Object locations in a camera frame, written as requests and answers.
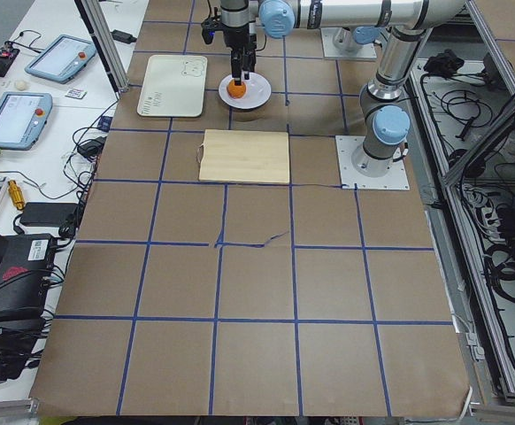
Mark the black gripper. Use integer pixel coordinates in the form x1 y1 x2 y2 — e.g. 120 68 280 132
222 21 257 86

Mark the orange fruit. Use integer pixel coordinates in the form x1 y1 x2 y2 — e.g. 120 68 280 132
227 80 247 99

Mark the white round plate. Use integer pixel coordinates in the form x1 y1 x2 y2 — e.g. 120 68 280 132
219 73 272 110

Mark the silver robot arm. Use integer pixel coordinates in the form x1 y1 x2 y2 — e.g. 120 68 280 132
335 26 381 49
201 0 465 106

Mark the cream bear tray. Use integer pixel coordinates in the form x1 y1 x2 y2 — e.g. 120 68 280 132
136 55 208 118

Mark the wooden cutting board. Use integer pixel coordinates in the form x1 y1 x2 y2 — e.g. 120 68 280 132
198 129 290 184

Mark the far blue teach pendant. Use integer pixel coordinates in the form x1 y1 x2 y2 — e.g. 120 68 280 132
25 35 96 83

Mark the blue teach pendant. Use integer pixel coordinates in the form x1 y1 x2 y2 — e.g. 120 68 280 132
0 92 53 151
25 35 96 83

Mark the brown paper table cover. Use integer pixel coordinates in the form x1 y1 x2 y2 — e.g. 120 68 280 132
31 1 470 419

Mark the near blue teach pendant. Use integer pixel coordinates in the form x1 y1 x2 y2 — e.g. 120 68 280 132
0 92 53 151

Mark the black power adapter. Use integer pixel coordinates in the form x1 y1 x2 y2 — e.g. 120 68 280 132
19 202 77 227

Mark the gold metal cylinder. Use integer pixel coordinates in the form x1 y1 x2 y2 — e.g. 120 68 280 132
8 180 26 211

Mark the black computer box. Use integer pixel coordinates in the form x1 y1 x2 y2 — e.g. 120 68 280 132
0 234 57 321

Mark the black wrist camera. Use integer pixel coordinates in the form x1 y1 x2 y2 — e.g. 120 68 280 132
201 7 220 45

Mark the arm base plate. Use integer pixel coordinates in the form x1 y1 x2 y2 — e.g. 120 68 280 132
321 26 380 61
335 135 410 190

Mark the aluminium frame post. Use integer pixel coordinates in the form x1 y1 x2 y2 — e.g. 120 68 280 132
74 0 129 94

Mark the aluminium side frame rail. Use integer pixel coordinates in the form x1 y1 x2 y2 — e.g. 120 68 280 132
409 63 515 405

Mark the black cable bundle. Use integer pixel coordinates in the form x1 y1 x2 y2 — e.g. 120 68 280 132
482 245 515 305

